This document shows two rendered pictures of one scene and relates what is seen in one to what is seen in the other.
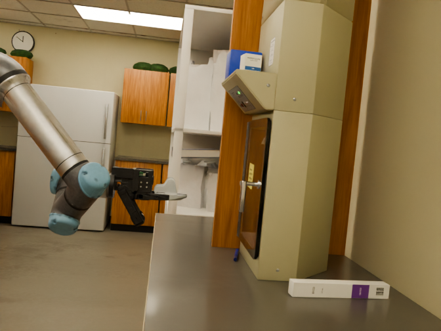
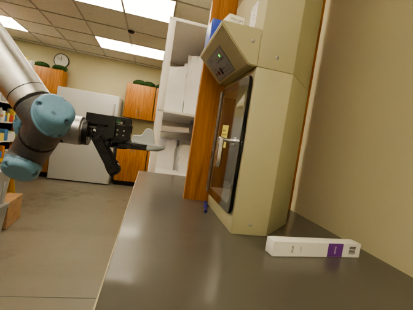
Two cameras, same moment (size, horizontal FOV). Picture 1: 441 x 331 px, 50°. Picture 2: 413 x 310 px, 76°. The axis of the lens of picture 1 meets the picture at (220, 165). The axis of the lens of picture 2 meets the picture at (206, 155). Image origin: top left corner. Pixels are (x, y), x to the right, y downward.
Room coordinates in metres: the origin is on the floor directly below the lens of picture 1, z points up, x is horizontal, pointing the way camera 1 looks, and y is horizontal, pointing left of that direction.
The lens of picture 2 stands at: (0.57, 0.04, 1.19)
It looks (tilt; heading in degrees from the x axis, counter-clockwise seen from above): 3 degrees down; 355
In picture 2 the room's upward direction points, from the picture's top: 9 degrees clockwise
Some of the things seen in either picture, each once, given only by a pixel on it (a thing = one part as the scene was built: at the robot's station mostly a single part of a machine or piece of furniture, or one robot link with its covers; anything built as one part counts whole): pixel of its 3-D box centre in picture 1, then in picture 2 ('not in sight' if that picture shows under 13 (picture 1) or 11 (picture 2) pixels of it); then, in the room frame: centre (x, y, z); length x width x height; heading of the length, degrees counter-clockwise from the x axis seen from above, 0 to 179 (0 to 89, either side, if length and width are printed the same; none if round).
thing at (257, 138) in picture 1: (252, 184); (225, 143); (1.45, -0.10, 1.19); 0.30 x 0.01 x 0.40; 7
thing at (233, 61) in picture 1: (243, 67); (221, 39); (1.54, -0.04, 1.56); 0.10 x 0.10 x 0.09; 7
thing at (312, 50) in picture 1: (298, 144); (268, 110); (1.47, -0.24, 1.33); 0.32 x 0.25 x 0.77; 7
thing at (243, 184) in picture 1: (248, 196); (224, 151); (1.34, -0.09, 1.17); 0.05 x 0.03 x 0.10; 97
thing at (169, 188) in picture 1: (170, 189); (149, 139); (1.30, 0.13, 1.17); 0.09 x 0.03 x 0.06; 95
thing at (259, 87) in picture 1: (245, 94); (224, 59); (1.45, -0.05, 1.46); 0.32 x 0.11 x 0.10; 7
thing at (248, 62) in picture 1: (250, 66); (232, 28); (1.40, -0.06, 1.54); 0.05 x 0.05 x 0.06; 15
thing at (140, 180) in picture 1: (132, 184); (109, 131); (1.30, 0.24, 1.17); 0.12 x 0.08 x 0.09; 97
